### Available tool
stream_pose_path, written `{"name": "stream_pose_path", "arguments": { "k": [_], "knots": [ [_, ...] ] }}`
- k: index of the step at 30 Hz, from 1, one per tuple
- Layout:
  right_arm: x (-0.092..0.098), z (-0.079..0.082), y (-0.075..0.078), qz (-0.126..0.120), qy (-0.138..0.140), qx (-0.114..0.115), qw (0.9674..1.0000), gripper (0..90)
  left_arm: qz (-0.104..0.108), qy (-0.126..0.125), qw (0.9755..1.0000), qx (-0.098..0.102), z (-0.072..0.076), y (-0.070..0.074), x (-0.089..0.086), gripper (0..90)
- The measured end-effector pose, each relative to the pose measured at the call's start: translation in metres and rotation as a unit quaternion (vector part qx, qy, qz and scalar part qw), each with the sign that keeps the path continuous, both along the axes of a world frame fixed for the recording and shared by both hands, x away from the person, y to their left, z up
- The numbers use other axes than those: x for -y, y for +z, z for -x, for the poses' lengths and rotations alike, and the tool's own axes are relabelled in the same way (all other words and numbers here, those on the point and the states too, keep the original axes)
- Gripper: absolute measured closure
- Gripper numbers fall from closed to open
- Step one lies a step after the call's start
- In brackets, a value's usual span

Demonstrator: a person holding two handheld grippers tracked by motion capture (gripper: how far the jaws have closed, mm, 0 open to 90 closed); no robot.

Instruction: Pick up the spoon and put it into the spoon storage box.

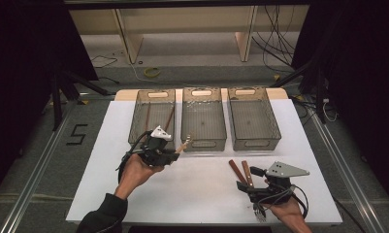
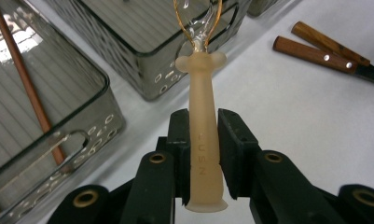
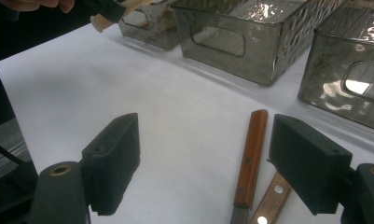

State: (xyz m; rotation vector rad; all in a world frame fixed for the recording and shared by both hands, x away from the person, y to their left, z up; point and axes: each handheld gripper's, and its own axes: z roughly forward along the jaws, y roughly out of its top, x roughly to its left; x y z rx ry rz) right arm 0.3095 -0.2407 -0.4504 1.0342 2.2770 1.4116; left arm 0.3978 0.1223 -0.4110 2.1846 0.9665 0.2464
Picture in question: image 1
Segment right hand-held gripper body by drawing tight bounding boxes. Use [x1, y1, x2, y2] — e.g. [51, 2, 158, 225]
[244, 161, 310, 206]

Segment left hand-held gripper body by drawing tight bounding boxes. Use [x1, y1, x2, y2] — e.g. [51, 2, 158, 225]
[140, 125, 172, 167]

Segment light wooden spoon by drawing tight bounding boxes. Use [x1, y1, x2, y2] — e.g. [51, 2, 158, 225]
[175, 134, 193, 154]

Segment wooden handle metal fork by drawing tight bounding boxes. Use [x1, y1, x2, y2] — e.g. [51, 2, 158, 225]
[241, 159, 264, 221]

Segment transparent grey plastic basket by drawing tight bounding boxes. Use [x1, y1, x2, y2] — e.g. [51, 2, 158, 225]
[127, 88, 177, 154]
[180, 86, 228, 153]
[226, 86, 282, 152]

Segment brown wooden utensils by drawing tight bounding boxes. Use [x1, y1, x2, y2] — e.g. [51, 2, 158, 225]
[228, 159, 268, 224]

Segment person's left hand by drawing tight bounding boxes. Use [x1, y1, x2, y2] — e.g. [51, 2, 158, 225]
[113, 153, 166, 200]

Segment person's right hand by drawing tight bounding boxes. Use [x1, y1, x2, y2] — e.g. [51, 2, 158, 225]
[264, 197, 308, 227]

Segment white table cover sheet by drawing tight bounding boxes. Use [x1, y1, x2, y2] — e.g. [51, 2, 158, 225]
[65, 88, 343, 226]

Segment yellow tape roll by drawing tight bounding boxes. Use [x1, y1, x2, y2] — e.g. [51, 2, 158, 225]
[143, 66, 161, 79]

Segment black metal stand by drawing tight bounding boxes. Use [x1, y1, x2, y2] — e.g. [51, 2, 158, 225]
[49, 69, 117, 132]
[269, 57, 329, 125]

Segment light wooden desk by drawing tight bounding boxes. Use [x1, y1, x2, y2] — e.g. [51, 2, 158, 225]
[69, 4, 309, 64]

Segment black curtain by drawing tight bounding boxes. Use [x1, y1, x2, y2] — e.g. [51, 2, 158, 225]
[292, 0, 389, 208]
[0, 0, 99, 202]

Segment black metal crossbar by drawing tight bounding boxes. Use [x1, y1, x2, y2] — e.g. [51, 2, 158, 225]
[62, 0, 312, 10]

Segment left hand-held gripper black cable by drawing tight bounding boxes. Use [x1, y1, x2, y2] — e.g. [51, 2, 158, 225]
[115, 130, 152, 183]

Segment hand-held gripper black cable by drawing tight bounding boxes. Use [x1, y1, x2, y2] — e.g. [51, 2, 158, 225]
[115, 130, 152, 183]
[258, 183, 310, 221]

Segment right hand-held gripper black cable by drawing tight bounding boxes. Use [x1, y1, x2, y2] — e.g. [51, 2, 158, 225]
[258, 183, 310, 221]

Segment aluminium floor rail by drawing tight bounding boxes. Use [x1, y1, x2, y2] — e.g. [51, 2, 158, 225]
[307, 103, 387, 233]
[0, 100, 79, 233]

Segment white floor cable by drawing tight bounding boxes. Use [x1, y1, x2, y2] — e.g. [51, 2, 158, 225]
[127, 61, 151, 83]

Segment thin black floor cable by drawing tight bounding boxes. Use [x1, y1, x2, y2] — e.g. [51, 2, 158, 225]
[89, 54, 118, 70]

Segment bundle of black cables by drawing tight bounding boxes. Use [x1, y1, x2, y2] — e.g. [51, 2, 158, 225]
[251, 4, 300, 74]

